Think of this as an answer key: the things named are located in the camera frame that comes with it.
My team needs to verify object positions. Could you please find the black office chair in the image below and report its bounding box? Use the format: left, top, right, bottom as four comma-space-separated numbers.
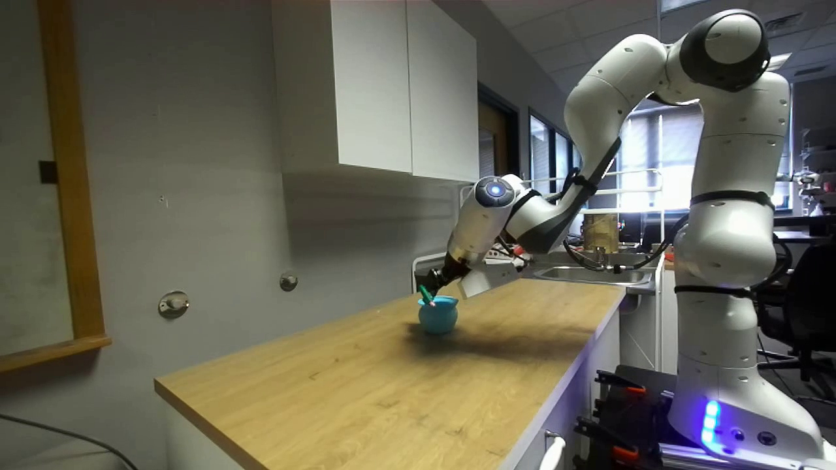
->
756, 233, 836, 404

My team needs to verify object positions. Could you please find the tan jar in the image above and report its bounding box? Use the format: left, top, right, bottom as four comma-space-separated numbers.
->
581, 212, 625, 257

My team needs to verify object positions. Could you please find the brown wooden door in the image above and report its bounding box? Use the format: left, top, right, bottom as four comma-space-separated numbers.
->
476, 81, 522, 182

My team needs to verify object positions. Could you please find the red and white box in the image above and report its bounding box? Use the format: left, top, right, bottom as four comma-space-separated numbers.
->
495, 240, 531, 264

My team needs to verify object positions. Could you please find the small blue bowl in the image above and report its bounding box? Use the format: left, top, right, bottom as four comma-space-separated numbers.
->
415, 294, 463, 340

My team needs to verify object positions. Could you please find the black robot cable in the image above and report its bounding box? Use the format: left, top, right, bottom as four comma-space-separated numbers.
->
559, 135, 675, 273

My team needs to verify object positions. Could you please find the thin black floor cable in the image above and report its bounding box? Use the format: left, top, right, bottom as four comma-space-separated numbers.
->
0, 409, 138, 470

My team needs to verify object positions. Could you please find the narrow white cabinet door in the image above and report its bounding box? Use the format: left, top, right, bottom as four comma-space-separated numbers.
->
330, 0, 415, 175

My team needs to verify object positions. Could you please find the black orange clamp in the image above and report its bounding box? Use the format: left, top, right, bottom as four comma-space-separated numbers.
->
572, 414, 648, 470
593, 368, 654, 404

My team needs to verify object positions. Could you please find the white wall cabinet body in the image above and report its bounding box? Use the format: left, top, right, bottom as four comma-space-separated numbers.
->
270, 0, 342, 175

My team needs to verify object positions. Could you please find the wide white cabinet door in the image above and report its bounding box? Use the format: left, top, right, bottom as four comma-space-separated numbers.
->
405, 0, 480, 186

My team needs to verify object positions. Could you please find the metal wall outlet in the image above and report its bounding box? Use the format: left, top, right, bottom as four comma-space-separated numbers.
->
155, 287, 193, 320

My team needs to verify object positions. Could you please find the bright window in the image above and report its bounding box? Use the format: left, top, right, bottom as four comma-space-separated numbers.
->
618, 107, 700, 216

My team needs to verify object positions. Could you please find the wooden framed whiteboard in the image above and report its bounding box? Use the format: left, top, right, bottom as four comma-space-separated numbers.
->
0, 0, 116, 377

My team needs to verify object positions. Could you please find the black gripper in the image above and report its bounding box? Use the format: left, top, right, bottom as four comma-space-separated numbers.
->
414, 250, 479, 304

